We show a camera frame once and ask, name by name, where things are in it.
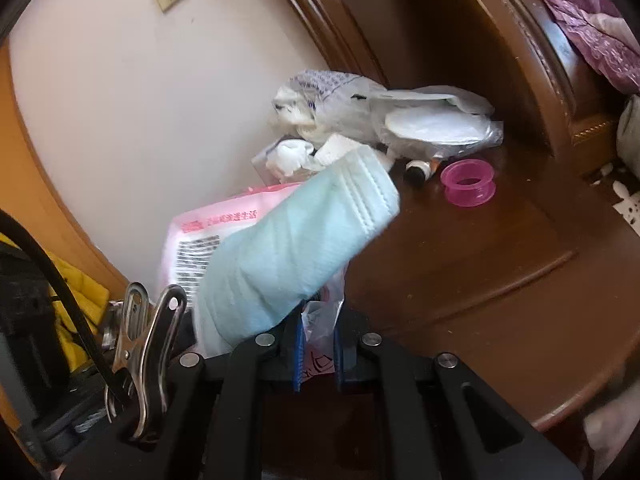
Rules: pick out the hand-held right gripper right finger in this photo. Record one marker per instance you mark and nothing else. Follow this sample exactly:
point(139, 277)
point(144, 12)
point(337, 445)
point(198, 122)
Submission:
point(344, 355)

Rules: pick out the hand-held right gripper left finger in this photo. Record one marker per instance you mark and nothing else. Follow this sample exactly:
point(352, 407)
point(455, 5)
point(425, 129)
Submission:
point(297, 355)

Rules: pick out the clear plastic bag red print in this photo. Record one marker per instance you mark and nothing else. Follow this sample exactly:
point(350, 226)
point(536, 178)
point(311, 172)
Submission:
point(322, 330)

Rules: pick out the light blue face mask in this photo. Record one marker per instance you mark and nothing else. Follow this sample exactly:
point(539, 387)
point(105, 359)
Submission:
point(295, 250)

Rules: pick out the pink wipes packet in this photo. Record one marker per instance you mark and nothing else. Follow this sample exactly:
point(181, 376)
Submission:
point(195, 240)

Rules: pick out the white tissue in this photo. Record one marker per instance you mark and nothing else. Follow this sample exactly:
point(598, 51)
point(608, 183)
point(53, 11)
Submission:
point(290, 160)

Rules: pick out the silver tube black cap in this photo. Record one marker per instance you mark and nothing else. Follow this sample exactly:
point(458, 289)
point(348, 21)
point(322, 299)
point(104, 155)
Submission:
point(417, 172)

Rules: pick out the white tissue pack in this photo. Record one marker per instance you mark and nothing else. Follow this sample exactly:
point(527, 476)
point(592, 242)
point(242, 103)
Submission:
point(337, 147)

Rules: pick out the pink plastic spool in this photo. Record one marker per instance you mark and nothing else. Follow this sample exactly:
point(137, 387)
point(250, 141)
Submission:
point(467, 182)

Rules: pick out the clear bag of cotton pads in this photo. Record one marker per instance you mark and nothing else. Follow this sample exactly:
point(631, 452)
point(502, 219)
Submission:
point(435, 125)

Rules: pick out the white plastic bag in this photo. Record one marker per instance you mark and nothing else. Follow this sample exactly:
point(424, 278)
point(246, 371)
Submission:
point(335, 105)

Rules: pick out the yellow cloth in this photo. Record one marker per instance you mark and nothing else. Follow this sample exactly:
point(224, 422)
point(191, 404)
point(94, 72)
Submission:
point(80, 305)

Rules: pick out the silver metal clip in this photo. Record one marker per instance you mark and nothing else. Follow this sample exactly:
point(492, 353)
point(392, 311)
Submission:
point(160, 340)

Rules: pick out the wooden nightstand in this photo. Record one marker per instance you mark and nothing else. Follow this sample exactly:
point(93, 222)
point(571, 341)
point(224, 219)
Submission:
point(475, 285)

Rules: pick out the pink fleece blanket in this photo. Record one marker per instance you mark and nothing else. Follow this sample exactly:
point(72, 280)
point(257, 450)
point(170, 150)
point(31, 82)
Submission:
point(615, 425)

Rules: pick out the brown spotted blanket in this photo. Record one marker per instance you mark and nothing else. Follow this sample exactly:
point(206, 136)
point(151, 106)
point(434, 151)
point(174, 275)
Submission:
point(625, 200)

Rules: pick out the wooden headboard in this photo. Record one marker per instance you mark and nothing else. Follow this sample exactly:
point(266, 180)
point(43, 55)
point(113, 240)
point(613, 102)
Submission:
point(450, 35)

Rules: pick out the grey pillow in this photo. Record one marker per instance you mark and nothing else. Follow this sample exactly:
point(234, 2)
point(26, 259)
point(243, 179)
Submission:
point(630, 135)

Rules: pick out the purple lace pillow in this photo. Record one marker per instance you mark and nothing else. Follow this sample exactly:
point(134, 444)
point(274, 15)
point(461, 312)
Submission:
point(595, 25)

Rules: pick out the wooden door frame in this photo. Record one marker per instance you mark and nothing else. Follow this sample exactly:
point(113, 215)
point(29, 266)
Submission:
point(30, 185)

